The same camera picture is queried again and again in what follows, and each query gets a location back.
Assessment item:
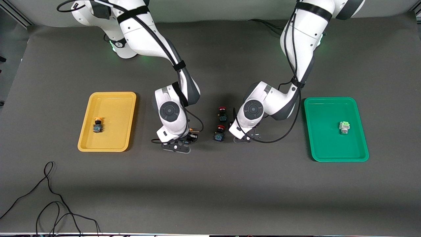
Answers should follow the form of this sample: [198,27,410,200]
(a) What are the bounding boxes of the black left arm base cables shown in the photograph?
[248,19,285,33]

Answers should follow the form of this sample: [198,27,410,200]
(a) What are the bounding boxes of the yellow plastic tray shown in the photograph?
[78,92,137,152]

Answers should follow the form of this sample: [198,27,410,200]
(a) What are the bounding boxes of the green plastic tray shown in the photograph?
[304,97,369,162]

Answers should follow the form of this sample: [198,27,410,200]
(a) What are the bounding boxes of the dark grey table mat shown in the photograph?
[0,12,421,236]

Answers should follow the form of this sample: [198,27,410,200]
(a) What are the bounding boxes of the thin black loose cable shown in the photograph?
[0,161,101,237]

